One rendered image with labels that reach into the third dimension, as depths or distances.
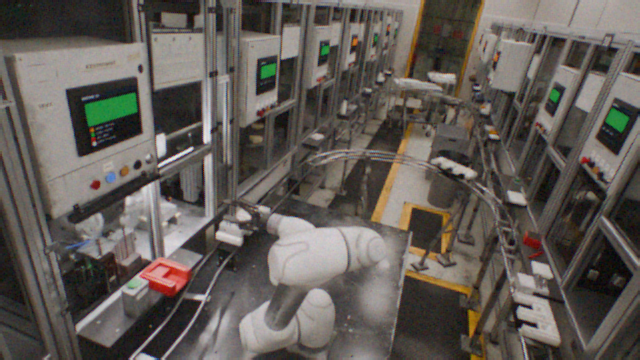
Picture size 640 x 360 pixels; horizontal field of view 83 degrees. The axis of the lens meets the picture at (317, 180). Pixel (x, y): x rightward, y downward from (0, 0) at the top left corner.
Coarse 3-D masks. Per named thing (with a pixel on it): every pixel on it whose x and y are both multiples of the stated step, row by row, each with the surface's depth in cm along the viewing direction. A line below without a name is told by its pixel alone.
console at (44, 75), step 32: (32, 64) 89; (64, 64) 96; (96, 64) 105; (128, 64) 116; (32, 96) 91; (64, 96) 99; (32, 128) 93; (64, 128) 101; (32, 160) 99; (64, 160) 103; (96, 160) 114; (128, 160) 126; (64, 192) 106; (96, 192) 117
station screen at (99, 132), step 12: (84, 96) 102; (96, 96) 105; (108, 96) 109; (84, 108) 103; (84, 120) 104; (108, 120) 112; (120, 120) 116; (132, 120) 121; (96, 132) 108; (108, 132) 113; (120, 132) 117; (132, 132) 122; (96, 144) 110
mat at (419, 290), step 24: (408, 288) 296; (432, 288) 299; (456, 288) 303; (408, 312) 272; (432, 312) 275; (456, 312) 278; (408, 336) 252; (432, 336) 255; (456, 336) 257; (480, 336) 260
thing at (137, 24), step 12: (132, 0) 113; (132, 12) 115; (132, 24) 117; (144, 24) 120; (132, 36) 120; (144, 36) 121; (216, 120) 175; (216, 132) 178; (216, 144) 181; (156, 156) 141; (216, 156) 184; (156, 168) 143; (204, 168) 184; (216, 168) 186; (156, 180) 145; (216, 180) 190; (216, 192) 193; (216, 204) 196; (156, 216) 150; (156, 228) 152
